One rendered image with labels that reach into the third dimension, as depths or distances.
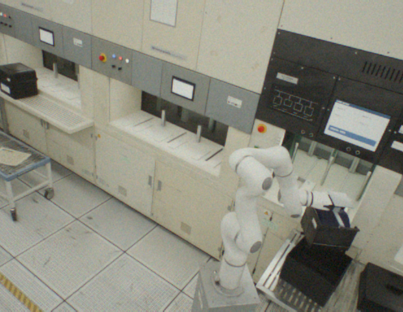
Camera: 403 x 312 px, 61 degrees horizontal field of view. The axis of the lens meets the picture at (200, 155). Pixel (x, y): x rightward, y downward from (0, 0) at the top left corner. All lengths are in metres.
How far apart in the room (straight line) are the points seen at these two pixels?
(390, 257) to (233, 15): 1.71
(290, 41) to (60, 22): 2.01
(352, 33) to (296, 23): 0.29
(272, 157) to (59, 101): 2.55
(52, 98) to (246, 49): 2.17
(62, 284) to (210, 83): 1.84
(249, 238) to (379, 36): 1.15
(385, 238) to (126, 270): 1.88
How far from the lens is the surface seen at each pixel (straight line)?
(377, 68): 1.96
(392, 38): 1.93
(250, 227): 1.60
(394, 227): 2.27
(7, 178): 3.22
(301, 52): 2.03
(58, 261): 3.06
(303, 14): 2.01
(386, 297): 2.16
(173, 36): 2.44
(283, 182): 1.65
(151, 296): 2.81
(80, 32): 3.09
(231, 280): 1.88
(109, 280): 2.90
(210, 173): 2.57
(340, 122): 2.05
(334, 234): 1.94
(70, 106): 3.49
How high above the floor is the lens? 2.27
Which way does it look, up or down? 31 degrees down
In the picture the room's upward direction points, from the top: 9 degrees clockwise
